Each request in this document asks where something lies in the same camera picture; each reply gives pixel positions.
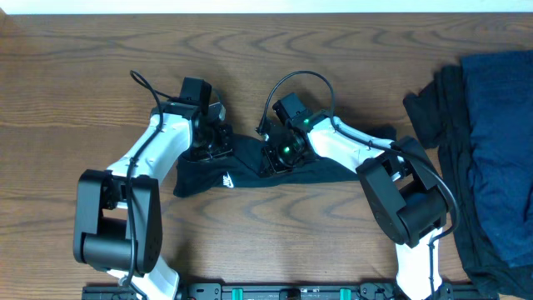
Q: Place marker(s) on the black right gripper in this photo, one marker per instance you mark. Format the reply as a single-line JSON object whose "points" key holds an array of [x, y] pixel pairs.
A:
{"points": [[274, 167]]}

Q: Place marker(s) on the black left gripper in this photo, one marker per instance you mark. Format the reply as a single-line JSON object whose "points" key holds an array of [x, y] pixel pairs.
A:
{"points": [[228, 136]]}

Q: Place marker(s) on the dark teal t-shirt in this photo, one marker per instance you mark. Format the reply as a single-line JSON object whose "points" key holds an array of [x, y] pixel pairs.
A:
{"points": [[242, 170]]}

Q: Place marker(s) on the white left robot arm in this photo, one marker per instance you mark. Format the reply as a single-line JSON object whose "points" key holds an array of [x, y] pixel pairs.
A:
{"points": [[118, 219]]}

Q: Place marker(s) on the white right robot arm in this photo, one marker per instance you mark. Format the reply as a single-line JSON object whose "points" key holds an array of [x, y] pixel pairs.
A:
{"points": [[407, 197]]}

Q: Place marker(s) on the black garment in pile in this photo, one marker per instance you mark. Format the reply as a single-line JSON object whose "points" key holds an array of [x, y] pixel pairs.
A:
{"points": [[439, 117]]}

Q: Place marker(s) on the blue garment in pile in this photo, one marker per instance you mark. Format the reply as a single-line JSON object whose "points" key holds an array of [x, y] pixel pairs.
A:
{"points": [[498, 90]]}

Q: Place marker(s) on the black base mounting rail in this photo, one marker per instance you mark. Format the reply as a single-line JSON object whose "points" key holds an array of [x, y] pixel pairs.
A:
{"points": [[216, 291]]}

